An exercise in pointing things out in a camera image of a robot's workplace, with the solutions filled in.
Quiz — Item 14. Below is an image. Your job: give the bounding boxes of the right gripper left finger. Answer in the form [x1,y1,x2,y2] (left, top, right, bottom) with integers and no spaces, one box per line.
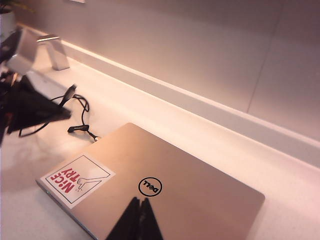
[104,196,143,240]

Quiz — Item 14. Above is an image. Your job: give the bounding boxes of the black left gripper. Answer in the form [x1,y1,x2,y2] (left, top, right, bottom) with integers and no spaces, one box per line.
[0,29,73,135]

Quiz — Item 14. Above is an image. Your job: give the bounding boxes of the potted plant white pot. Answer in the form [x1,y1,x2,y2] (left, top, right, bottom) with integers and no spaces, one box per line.
[0,0,35,35]

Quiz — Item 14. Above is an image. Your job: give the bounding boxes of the white red text sticker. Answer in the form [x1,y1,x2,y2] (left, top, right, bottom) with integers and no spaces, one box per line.
[39,153,117,210]

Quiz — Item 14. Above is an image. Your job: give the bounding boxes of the silver Dell laptop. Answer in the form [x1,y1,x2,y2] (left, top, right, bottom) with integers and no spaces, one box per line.
[34,122,266,240]

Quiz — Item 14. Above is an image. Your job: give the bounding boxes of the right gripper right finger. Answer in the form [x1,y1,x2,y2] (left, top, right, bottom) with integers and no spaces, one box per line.
[136,197,165,240]

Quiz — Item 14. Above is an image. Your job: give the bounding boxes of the chrome faucet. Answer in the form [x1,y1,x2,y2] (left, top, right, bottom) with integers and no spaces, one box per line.
[36,33,71,71]

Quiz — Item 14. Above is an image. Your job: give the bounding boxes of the black charging cable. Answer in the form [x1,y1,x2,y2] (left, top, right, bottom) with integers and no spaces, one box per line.
[18,84,101,144]

